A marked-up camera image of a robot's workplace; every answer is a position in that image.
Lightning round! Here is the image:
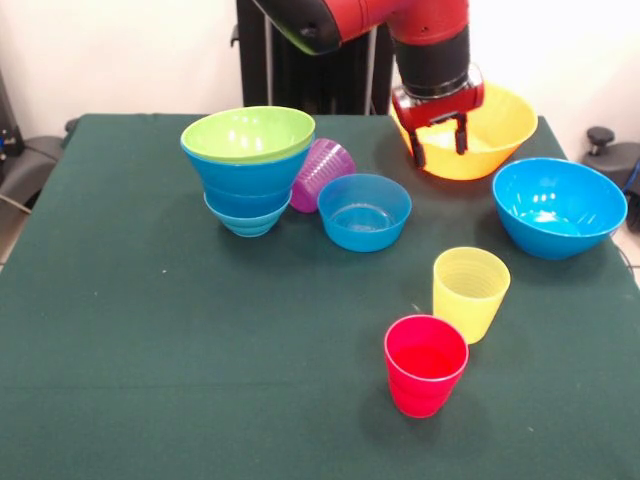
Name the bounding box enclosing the purple plastic cup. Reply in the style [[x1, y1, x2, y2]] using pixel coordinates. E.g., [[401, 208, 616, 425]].
[[291, 138, 358, 215]]

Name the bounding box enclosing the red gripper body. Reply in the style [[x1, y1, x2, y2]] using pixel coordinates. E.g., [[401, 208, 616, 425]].
[[390, 78, 486, 135]]

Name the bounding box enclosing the large yellow plastic bowl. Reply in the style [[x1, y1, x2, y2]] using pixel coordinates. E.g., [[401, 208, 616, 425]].
[[391, 82, 540, 182]]

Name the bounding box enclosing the large green plastic bowl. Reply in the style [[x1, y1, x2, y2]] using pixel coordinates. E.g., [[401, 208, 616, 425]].
[[180, 105, 317, 164]]

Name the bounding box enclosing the dark green tablecloth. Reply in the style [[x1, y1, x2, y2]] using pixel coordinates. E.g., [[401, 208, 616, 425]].
[[0, 113, 640, 480]]

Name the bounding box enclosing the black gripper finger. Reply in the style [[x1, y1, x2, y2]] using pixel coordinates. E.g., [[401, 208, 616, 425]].
[[453, 112, 469, 156], [408, 128, 427, 169]]

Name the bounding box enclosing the small blue flat-bottomed bowl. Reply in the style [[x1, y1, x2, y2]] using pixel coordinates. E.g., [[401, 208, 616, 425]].
[[317, 173, 413, 253], [202, 187, 293, 219]]

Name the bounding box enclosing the large blue plastic bowl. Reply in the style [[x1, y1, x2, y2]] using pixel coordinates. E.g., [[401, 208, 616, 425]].
[[182, 139, 315, 202], [492, 157, 629, 261]]

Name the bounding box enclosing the yellow ribbed plastic cup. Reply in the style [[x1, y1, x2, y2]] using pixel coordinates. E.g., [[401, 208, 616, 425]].
[[432, 246, 512, 345]]

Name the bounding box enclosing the black device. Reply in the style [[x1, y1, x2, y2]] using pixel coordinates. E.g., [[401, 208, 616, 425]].
[[0, 69, 25, 161]]

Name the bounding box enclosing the small teal plastic bowl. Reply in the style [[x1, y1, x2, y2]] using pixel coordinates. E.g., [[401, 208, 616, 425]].
[[203, 195, 291, 238]]

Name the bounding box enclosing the red plastic cup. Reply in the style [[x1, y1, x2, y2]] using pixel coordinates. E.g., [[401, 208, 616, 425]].
[[383, 314, 470, 419]]

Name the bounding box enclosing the grey pedestal foot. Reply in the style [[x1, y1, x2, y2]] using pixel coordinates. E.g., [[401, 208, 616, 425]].
[[0, 135, 66, 209], [582, 126, 640, 196]]

